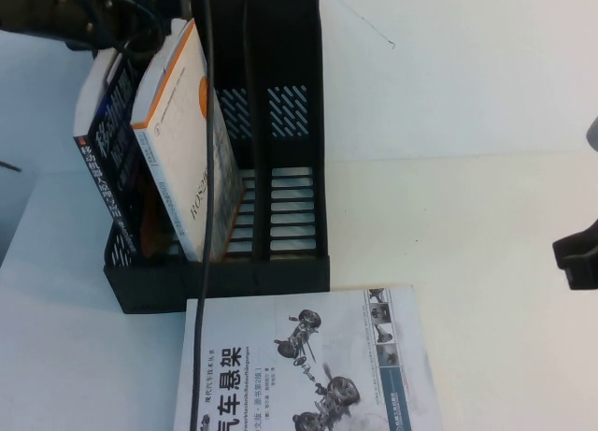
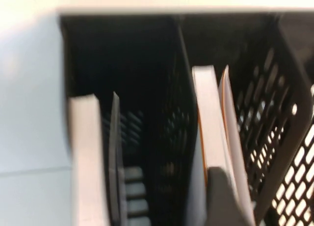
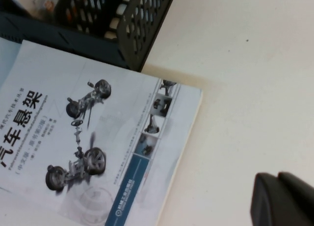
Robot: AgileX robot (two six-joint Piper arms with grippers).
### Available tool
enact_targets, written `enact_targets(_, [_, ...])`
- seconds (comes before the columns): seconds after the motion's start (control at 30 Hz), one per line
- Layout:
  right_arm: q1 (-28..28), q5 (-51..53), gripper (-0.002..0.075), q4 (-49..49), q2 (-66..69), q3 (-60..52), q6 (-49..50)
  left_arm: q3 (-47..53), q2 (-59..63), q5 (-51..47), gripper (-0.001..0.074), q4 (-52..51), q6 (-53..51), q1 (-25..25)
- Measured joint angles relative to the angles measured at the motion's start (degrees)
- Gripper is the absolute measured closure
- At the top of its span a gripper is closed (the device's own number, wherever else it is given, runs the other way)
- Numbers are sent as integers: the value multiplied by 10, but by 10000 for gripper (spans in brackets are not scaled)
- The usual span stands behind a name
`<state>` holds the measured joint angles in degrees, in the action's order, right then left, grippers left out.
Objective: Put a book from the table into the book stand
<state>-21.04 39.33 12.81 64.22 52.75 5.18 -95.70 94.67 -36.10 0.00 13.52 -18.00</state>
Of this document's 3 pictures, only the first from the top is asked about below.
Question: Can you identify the black plastic book stand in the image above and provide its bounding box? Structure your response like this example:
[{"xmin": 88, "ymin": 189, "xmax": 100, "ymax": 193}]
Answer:
[{"xmin": 102, "ymin": 0, "xmax": 331, "ymax": 315}]

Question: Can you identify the thin dark looped cable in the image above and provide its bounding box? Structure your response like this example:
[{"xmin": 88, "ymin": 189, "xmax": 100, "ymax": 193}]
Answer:
[{"xmin": 97, "ymin": 0, "xmax": 165, "ymax": 57}]

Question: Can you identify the white car suspension book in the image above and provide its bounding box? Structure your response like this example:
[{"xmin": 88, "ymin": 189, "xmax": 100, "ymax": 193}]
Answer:
[{"xmin": 172, "ymin": 283, "xmax": 443, "ymax": 431}]

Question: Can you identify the white orange ROS2 book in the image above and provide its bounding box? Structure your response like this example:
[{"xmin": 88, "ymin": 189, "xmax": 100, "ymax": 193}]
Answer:
[{"xmin": 129, "ymin": 19, "xmax": 247, "ymax": 265}]

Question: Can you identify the thick black cable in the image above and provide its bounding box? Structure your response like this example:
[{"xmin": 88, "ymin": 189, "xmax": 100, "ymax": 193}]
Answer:
[{"xmin": 186, "ymin": 0, "xmax": 217, "ymax": 431}]

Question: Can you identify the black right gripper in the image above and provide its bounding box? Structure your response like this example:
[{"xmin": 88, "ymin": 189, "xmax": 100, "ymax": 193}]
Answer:
[{"xmin": 552, "ymin": 217, "xmax": 598, "ymax": 292}]

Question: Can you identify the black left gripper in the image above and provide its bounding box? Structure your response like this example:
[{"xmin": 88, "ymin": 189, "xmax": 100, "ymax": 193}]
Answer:
[{"xmin": 93, "ymin": 0, "xmax": 192, "ymax": 54}]

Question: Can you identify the dark mobile robot book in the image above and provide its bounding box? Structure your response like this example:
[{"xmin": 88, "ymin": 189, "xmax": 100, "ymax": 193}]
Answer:
[{"xmin": 74, "ymin": 50, "xmax": 158, "ymax": 260}]

